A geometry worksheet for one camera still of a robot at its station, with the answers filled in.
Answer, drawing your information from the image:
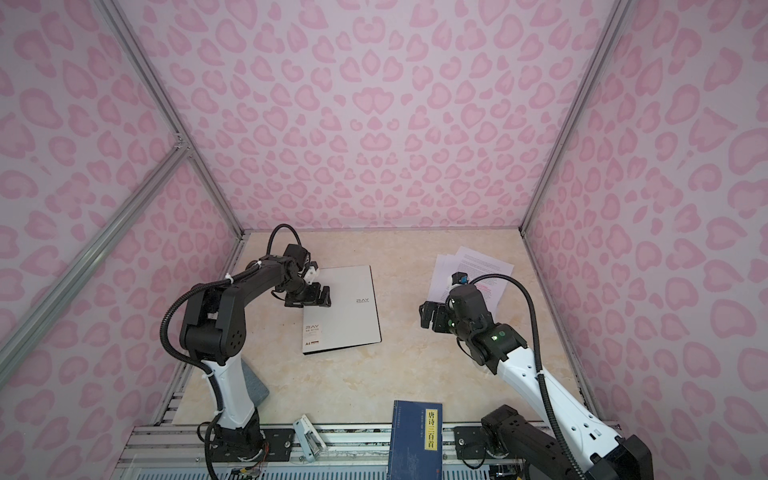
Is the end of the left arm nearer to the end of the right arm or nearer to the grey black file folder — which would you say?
the grey black file folder

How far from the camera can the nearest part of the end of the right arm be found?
2.28 feet

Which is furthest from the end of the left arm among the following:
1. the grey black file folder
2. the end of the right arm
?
the end of the right arm
